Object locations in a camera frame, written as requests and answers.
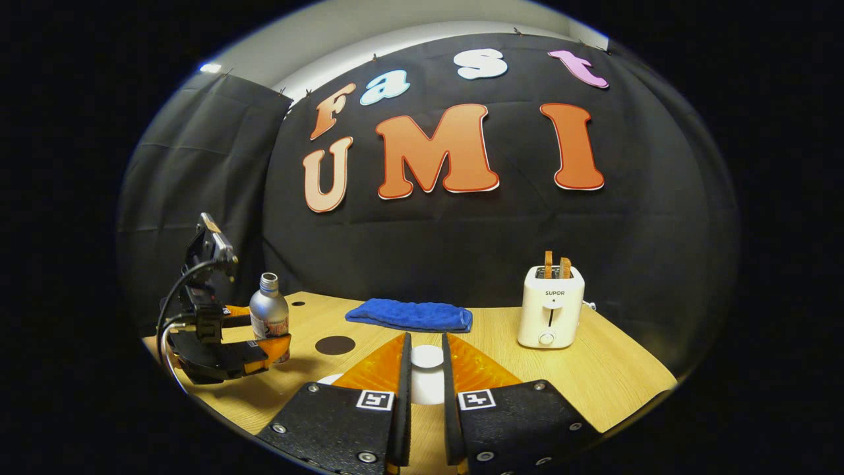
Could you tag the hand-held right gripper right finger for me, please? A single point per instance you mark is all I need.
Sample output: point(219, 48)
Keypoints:
point(450, 409)

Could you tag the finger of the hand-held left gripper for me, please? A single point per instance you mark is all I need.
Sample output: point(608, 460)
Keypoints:
point(264, 353)
point(237, 316)

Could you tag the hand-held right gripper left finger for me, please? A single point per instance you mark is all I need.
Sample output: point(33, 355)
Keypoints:
point(402, 409)

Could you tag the silver water bottle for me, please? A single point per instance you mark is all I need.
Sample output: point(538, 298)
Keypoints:
point(267, 310)

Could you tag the white teacup lid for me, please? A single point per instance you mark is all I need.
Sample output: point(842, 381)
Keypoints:
point(427, 356)

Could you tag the dark brown round coaster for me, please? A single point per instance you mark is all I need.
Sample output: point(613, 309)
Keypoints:
point(335, 345)

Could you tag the blue towel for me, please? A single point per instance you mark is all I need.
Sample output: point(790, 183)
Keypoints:
point(409, 315)

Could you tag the white toaster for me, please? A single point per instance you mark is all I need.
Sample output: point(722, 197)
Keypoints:
point(550, 310)

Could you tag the black backdrop cloth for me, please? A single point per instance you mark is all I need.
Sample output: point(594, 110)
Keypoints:
point(461, 251)

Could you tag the toasted bread slice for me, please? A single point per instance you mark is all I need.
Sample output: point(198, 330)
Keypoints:
point(565, 268)
point(548, 264)

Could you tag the ceiling light panel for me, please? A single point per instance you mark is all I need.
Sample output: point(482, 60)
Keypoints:
point(211, 68)

